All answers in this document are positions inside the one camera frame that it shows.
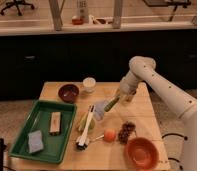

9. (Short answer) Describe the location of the green pepper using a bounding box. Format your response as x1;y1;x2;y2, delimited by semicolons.
104;96;120;112

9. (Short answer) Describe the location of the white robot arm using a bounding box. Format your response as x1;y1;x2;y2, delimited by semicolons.
117;56;197;171

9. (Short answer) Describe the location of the dark maroon bowl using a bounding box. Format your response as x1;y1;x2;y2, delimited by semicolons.
58;84;79;103

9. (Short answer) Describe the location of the orange-red bowl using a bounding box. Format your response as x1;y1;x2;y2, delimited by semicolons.
124;137;159;171

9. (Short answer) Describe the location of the small red bowl background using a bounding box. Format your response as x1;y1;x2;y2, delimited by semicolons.
72;16;84;25

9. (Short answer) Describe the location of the light blue cloth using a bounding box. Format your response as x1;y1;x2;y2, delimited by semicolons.
94;100;108;121

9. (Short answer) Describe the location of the dark grape bunch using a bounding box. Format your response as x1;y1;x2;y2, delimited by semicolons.
118;122;136;144

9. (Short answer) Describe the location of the white cup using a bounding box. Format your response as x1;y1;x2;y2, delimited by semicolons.
83;77;96;93

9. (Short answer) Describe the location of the orange fruit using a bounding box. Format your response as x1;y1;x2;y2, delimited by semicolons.
104;129;116;142

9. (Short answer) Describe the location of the yellow-green vegetable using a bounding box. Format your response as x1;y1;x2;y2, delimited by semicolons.
77;114;95;133

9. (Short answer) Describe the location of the wooden block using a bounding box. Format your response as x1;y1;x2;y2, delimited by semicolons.
49;112;61;135

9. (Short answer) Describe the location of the green plastic tray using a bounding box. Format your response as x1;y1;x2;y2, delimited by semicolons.
9;100;77;164

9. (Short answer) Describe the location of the blue-grey sponge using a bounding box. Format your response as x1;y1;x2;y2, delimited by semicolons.
28;130;44;153

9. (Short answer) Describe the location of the black stand at left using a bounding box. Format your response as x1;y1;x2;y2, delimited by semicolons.
0;138;7;171

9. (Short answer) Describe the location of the black office chair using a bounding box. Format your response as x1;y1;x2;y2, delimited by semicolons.
0;0;35;16

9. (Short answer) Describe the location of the black cable on floor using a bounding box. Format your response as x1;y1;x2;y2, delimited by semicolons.
161;132;190;171

